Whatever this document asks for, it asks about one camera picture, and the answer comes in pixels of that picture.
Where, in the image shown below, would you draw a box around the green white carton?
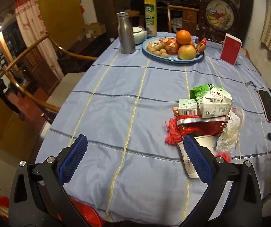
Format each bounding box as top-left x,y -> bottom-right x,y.
190,84 -> 234,119

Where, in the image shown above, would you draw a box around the clear orange snack bag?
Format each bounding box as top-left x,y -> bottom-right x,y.
158,37 -> 181,54

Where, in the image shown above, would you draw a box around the steel bottle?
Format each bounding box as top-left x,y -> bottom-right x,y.
116,11 -> 136,54

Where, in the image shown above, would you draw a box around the blue striped tablecloth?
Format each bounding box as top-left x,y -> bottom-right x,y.
35,31 -> 271,226

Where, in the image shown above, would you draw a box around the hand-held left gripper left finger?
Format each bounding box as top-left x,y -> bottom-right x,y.
9,134 -> 88,227

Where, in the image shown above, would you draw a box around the red foil wrapper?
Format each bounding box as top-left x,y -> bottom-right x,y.
177,114 -> 232,139

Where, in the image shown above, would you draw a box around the red box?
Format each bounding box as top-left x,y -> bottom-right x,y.
220,33 -> 243,66

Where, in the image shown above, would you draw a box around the clear plastic bag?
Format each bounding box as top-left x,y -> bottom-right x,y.
215,107 -> 245,153

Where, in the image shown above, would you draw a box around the carved wooden chair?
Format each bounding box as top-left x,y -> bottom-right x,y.
167,3 -> 200,32

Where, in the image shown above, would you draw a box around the round embroidered table screen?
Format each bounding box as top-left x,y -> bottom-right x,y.
198,0 -> 238,44

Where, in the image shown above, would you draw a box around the red yarn tassel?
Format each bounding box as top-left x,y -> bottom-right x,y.
163,118 -> 185,146

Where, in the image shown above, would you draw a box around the small green white box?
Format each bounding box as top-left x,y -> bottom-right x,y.
178,99 -> 204,116

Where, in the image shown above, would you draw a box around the wooden armchair with cushion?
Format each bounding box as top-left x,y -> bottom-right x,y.
2,33 -> 98,124

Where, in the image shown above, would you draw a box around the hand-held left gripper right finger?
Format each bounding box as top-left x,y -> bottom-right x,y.
180,134 -> 262,227

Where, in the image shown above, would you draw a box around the orange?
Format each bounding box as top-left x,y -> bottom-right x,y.
176,30 -> 192,45

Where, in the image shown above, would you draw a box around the cardboard boxes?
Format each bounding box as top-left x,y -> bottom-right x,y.
84,22 -> 106,38

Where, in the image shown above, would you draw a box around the grey cord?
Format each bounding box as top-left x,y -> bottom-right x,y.
244,82 -> 260,91

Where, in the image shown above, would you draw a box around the yellow green canister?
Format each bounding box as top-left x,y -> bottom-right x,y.
144,0 -> 158,39

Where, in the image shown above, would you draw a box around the red candy packet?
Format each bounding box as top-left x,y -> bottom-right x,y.
194,38 -> 207,52

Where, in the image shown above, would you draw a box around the blue fruit plate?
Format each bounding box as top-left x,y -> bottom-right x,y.
142,36 -> 204,63

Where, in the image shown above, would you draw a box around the pile of walnuts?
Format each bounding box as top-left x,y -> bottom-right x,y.
147,45 -> 169,58

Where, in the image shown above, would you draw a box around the smartphone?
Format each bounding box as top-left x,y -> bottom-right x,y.
258,89 -> 271,123

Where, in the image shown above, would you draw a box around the red plastic basket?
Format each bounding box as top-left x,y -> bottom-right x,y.
57,195 -> 104,227

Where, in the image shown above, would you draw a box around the floral curtain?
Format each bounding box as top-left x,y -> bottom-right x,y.
14,0 -> 63,81

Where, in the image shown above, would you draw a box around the white paper cup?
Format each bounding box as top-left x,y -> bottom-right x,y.
177,135 -> 215,179

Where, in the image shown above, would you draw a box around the carved wooden panel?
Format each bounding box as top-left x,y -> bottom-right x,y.
23,47 -> 60,95

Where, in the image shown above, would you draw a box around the yellow apple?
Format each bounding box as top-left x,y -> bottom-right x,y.
178,44 -> 196,60

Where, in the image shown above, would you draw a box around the white lidded jar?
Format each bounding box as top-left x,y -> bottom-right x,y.
132,26 -> 146,45

